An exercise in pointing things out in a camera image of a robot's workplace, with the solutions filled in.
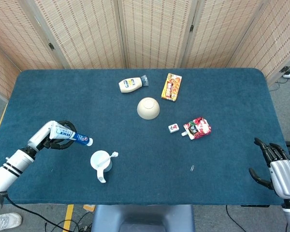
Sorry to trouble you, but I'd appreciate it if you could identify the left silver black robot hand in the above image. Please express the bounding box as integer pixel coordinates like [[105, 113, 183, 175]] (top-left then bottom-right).
[[27, 120, 77, 152]]

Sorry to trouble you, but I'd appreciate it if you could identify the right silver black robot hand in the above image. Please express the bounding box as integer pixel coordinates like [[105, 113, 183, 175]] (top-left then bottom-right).
[[248, 137, 290, 199]]

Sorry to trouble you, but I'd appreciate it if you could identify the blue white toothpaste tube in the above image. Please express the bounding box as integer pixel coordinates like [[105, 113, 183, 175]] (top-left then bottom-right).
[[49, 123, 94, 146]]

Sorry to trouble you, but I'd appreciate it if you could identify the white toothbrush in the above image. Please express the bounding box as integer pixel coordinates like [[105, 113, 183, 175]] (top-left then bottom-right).
[[96, 151, 119, 168]]

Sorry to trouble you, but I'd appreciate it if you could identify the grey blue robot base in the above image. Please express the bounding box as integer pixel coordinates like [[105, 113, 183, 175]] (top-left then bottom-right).
[[90, 204, 196, 232]]

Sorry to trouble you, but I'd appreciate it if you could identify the blue tablecloth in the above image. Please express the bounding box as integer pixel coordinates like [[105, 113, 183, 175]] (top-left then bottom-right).
[[0, 68, 290, 206]]

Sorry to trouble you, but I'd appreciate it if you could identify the white sneaker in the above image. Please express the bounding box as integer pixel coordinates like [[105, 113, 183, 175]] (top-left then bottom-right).
[[0, 212, 23, 230]]

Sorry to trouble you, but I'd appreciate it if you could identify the red juice spout pouch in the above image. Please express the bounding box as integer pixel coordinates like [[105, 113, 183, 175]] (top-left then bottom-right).
[[181, 116, 212, 140]]

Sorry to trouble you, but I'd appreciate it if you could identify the cream mayonnaise squeeze bottle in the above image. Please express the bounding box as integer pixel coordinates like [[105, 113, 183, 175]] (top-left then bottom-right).
[[118, 74, 150, 94]]

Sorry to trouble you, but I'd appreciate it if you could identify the beige upturned bowl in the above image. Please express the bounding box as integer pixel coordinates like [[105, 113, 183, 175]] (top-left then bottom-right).
[[136, 97, 160, 120]]

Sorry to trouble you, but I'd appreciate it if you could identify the yellow curry box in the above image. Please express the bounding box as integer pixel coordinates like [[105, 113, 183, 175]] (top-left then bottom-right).
[[161, 73, 183, 102]]

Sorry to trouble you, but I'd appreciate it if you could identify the woven bamboo folding screen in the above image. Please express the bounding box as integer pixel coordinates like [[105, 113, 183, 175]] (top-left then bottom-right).
[[0, 0, 290, 100]]

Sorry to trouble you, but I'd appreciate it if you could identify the white cup with handle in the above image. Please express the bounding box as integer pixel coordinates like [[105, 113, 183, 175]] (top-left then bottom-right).
[[90, 150, 113, 184]]

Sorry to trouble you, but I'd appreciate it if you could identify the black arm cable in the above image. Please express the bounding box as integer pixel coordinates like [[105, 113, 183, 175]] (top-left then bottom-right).
[[4, 195, 63, 232]]

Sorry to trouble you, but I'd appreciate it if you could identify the black power strip cable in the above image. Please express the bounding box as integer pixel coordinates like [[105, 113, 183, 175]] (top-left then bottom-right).
[[268, 76, 289, 92]]

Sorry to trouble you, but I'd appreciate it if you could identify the black floor cable bundle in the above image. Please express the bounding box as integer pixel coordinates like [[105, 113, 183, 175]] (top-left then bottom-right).
[[44, 212, 97, 232]]

